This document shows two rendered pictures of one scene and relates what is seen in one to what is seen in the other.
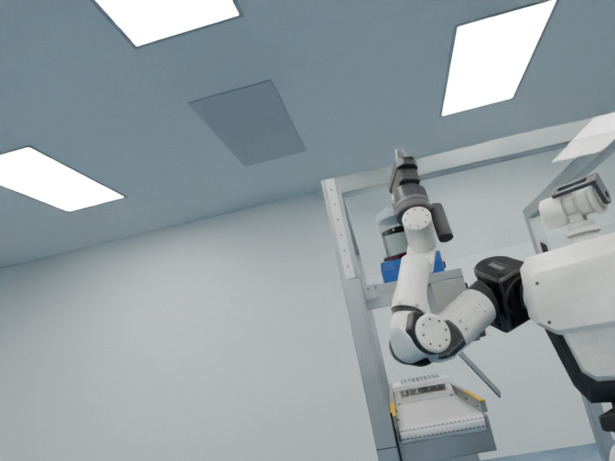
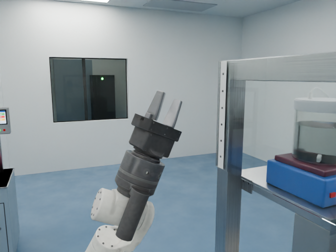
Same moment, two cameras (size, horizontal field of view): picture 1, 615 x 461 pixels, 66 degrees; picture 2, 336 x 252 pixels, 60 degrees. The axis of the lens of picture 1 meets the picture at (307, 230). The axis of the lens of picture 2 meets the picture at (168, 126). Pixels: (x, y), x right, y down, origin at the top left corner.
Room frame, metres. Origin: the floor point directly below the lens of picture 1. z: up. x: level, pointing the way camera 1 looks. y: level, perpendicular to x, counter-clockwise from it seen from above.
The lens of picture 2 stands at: (0.88, -0.80, 1.67)
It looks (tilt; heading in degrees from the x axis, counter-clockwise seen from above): 10 degrees down; 59
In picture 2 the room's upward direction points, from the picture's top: straight up
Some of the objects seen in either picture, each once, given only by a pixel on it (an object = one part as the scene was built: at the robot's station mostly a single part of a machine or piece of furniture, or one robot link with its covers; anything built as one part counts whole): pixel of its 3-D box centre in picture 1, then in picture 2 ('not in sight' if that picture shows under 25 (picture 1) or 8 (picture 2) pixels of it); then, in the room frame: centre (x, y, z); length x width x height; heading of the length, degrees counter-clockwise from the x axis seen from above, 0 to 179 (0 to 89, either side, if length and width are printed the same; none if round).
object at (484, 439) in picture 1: (427, 412); not in sight; (2.22, -0.36, 0.85); 1.30 x 0.29 x 0.10; 173
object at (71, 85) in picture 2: not in sight; (90, 89); (2.40, 4.52, 1.43); 1.38 x 0.01 x 1.16; 172
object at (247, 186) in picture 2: (371, 292); (246, 184); (1.55, -0.17, 1.33); 0.05 x 0.01 x 0.04; 83
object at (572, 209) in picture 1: (573, 211); not in sight; (0.97, -0.55, 1.35); 0.10 x 0.07 x 0.09; 41
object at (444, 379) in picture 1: (420, 382); not in sight; (2.24, -0.36, 0.97); 0.25 x 0.24 x 0.02; 83
